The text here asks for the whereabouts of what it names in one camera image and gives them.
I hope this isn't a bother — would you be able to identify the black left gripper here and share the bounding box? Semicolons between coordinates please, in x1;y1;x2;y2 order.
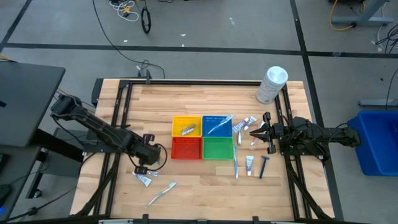
134;133;162;175

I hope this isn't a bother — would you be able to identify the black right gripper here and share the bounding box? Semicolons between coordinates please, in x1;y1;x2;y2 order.
249;112;292;156

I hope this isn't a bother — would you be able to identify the white purple toothpaste tube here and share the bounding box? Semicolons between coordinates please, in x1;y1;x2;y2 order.
132;171;153;188
243;116;258;132
232;117;250;134
245;155;255;177

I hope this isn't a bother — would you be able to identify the blue toothbrush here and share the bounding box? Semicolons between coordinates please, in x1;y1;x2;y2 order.
206;113;234;136
233;146;240;179

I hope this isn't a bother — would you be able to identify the green toothbrush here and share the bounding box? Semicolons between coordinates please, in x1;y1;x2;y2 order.
144;180;178;209

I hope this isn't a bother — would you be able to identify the blue disposable razor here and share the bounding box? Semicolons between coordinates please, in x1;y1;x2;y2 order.
258;155;271;180

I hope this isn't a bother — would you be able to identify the blue plastic basket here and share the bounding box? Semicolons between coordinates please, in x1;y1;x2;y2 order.
201;114;234;138

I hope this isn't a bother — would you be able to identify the red plastic basket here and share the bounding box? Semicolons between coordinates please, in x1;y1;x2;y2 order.
170;136;203;161

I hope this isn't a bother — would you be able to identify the yellow plastic basket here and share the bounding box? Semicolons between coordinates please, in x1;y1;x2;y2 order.
171;115;203;138

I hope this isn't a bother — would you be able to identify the green plastic basket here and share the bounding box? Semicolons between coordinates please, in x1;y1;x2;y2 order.
202;136;235;161

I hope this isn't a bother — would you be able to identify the white wipes canister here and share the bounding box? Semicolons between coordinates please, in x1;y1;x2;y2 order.
255;65;289;105

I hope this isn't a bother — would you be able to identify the blue plastic bin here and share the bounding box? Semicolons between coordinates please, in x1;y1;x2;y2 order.
347;110;398;177

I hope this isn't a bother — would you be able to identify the grey floor bar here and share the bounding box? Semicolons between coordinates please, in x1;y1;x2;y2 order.
358;98;398;108

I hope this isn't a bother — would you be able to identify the grey desk foot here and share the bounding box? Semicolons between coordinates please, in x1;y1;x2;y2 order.
331;0;394;26

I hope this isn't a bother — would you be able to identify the black aluminium table frame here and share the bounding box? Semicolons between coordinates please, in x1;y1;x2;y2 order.
73;78;336;224

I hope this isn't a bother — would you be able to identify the long black floor cable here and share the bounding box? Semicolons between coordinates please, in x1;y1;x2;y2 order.
92;0;166;79

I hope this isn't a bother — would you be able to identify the black cable with connector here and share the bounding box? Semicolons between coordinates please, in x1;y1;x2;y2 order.
0;185;78;223

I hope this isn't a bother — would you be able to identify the thin black floor cable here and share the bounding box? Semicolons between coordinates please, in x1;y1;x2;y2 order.
385;67;398;111

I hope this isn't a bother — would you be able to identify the yellow floor cable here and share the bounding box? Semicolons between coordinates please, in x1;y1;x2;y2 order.
329;0;355;32

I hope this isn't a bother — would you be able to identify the black cable coil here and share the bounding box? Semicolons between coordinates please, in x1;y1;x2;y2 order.
141;6;152;34

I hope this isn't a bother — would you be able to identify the white cable bundle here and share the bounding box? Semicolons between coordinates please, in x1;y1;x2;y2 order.
108;0;140;22

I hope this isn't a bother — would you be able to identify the black cable bundle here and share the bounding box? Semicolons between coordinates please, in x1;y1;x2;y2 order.
374;24;398;54

